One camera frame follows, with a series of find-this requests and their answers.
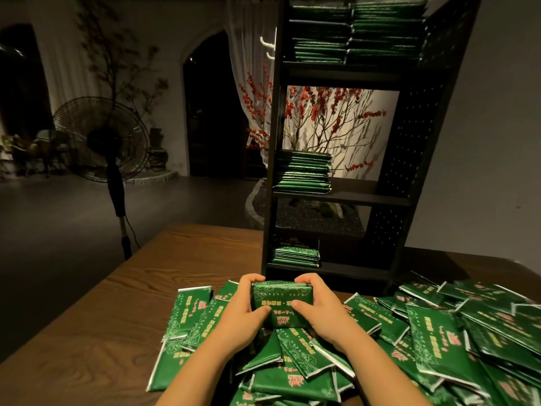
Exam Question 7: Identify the bare branched tree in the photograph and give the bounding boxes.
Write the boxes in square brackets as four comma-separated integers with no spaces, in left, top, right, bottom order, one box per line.
[76,0,170,132]

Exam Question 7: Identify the person's right forearm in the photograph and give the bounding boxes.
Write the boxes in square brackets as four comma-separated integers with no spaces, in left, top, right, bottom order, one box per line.
[336,334,432,406]

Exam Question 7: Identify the person's left forearm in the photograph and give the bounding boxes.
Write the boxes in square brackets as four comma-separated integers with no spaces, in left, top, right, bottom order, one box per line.
[156,336,255,406]

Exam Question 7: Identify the pile of green packets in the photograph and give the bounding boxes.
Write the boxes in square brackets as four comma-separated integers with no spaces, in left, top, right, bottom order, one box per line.
[146,270,541,406]

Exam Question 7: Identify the person's right hand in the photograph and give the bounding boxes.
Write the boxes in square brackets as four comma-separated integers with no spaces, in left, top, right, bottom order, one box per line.
[290,273,366,352]

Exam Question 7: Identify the black standing fan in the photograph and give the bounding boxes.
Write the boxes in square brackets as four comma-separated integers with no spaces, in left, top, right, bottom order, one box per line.
[52,96,152,261]

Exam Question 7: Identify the red berry branches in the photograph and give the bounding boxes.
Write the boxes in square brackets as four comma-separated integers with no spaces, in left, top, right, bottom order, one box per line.
[238,63,390,178]

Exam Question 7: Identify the dark vase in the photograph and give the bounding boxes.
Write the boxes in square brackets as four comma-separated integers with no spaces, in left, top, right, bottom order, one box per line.
[147,126,169,173]

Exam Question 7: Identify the white curtain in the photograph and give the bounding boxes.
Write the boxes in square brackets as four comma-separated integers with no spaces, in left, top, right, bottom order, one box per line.
[24,0,96,115]
[224,0,280,166]

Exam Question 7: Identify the bundle of green packets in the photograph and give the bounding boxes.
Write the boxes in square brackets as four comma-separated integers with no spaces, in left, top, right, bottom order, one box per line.
[251,280,316,330]

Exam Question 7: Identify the black metal shelf rack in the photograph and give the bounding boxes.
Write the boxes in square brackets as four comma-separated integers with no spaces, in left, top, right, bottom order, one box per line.
[260,0,483,297]

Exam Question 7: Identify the person's left hand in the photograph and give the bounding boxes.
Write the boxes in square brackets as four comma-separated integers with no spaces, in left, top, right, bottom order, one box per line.
[205,273,273,356]

